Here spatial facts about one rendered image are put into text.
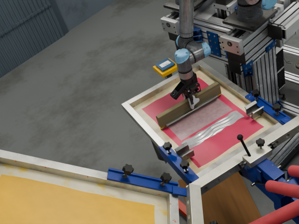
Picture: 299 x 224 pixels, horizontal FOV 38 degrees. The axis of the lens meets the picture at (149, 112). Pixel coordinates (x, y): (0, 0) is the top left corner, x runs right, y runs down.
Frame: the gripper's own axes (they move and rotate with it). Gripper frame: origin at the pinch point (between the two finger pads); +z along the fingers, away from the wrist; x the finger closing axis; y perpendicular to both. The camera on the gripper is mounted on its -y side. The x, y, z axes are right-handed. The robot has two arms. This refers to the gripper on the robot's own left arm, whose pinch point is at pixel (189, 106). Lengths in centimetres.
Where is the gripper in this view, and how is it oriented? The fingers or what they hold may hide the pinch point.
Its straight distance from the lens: 240.4
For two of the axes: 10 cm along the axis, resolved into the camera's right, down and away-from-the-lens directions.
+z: 2.2, 7.4, 6.3
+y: 8.5, -4.7, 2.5
